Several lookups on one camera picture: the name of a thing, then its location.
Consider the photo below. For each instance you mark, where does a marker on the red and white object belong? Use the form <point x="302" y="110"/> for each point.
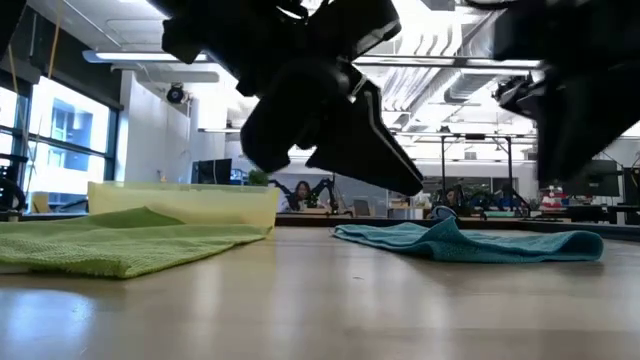
<point x="552" y="200"/>

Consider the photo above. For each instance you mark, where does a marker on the black workstation frame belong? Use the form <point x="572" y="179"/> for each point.
<point x="475" y="136"/>

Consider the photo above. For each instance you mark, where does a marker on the blue round object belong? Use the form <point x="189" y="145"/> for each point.
<point x="442" y="212"/>

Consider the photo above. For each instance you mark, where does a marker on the teal microfiber towel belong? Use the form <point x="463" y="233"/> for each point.
<point x="475" y="245"/>

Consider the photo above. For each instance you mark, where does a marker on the green microfiber towel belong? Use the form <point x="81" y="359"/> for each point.
<point x="115" y="245"/>

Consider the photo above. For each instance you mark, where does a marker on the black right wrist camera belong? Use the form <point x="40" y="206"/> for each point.
<point x="517" y="97"/>

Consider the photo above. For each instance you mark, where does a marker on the small tan box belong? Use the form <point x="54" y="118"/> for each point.
<point x="40" y="202"/>

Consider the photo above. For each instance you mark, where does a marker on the small black monitor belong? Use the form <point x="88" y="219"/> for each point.
<point x="212" y="172"/>

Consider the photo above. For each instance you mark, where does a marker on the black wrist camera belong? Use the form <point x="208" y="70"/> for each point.
<point x="517" y="97"/>
<point x="360" y="27"/>

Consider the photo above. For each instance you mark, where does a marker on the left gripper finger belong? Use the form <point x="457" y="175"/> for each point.
<point x="280" y="135"/>
<point x="375" y="155"/>

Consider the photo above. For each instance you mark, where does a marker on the black metal table frame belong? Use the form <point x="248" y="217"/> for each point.
<point x="310" y="220"/>

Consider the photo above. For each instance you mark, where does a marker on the yellow translucent plastic basket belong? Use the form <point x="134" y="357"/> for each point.
<point x="200" y="202"/>

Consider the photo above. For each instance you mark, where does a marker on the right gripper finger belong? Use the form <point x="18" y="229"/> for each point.
<point x="585" y="130"/>

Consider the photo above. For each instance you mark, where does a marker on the black background robot arm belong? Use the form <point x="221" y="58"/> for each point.
<point x="285" y="190"/>
<point x="327" y="187"/>

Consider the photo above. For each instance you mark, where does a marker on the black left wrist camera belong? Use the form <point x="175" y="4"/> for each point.
<point x="360" y="27"/>

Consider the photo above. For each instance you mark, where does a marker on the large office window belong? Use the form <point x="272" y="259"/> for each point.
<point x="75" y="125"/>

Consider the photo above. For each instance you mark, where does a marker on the black ceiling security camera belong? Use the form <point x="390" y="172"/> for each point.
<point x="175" y="93"/>

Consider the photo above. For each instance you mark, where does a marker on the black office desk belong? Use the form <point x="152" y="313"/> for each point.
<point x="600" y="212"/>

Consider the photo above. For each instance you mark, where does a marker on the large black monitor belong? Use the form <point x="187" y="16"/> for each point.
<point x="602" y="182"/>

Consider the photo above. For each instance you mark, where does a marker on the long ceiling light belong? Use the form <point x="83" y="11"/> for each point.
<point x="135" y="56"/>

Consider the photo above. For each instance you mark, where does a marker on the green potted plant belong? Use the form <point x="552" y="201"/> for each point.
<point x="258" y="178"/>

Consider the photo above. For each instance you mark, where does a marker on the person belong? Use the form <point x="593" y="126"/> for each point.
<point x="450" y="197"/>
<point x="302" y="195"/>

